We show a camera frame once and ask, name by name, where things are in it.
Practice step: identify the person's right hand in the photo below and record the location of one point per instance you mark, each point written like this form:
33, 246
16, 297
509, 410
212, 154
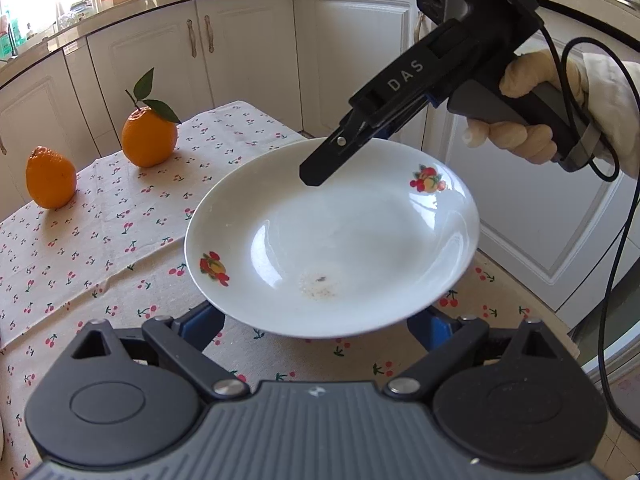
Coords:
515, 137

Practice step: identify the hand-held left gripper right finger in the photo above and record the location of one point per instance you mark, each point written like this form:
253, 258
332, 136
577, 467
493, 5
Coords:
431, 329

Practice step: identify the beige cherry-print tablecloth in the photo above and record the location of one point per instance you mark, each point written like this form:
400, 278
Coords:
310, 360

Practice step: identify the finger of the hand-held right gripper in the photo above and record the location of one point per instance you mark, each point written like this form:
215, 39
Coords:
325, 160

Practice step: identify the leafless orange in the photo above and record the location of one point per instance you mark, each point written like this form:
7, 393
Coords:
50, 180

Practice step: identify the orange with green leaves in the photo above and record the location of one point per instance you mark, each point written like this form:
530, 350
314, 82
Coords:
150, 137

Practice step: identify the stained white fruit-print plate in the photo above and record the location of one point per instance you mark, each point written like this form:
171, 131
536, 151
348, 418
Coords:
325, 240

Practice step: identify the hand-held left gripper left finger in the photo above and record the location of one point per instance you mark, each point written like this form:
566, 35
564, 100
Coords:
199, 325

